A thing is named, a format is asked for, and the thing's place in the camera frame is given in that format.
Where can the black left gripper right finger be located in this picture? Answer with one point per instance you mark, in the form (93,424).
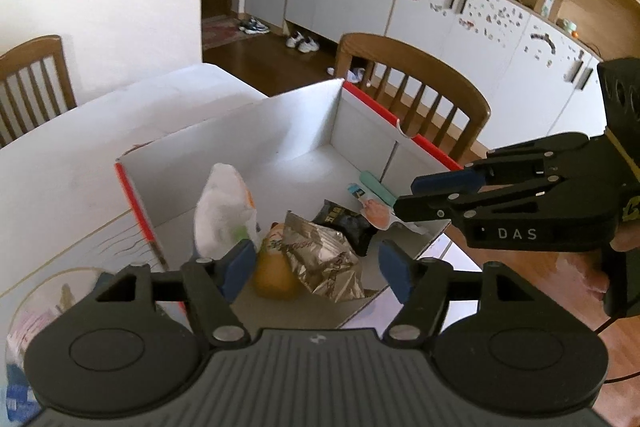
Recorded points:
(420,286)

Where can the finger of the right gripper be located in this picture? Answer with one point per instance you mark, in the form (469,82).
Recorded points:
(460,181)
(425,207)

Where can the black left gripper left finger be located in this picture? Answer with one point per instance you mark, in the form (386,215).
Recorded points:
(211,287)

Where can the white plastic bag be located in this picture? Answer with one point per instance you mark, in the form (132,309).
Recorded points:
(225,214)

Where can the person's hand on gripper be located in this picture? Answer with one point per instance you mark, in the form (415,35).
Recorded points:
(594,279)

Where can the orange round fruit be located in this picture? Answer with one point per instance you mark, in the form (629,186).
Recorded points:
(273,277)

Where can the black snack packet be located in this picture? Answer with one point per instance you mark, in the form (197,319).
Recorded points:
(356,229)

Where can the wooden chair behind box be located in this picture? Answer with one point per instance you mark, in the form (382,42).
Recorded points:
(425,96)

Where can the silver foil snack bag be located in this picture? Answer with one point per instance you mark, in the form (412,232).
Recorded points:
(322,260)

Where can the white sideboard cabinet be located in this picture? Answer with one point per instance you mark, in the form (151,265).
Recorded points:
(536,79)

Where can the red and white cardboard box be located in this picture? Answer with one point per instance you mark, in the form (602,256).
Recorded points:
(293,151)

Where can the white slippers on floor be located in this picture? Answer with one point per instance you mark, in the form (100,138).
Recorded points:
(354,76)

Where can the round patterned placemat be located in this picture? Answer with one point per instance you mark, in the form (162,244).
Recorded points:
(25,312)

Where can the white sneakers pair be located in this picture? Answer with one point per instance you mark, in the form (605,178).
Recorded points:
(302,44)

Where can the doormat rug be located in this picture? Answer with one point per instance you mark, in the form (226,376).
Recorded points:
(220,31)

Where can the dark sneakers pair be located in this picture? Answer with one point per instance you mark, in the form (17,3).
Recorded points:
(253,27)

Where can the wooden chair at left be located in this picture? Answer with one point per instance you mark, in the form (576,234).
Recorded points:
(35,86)

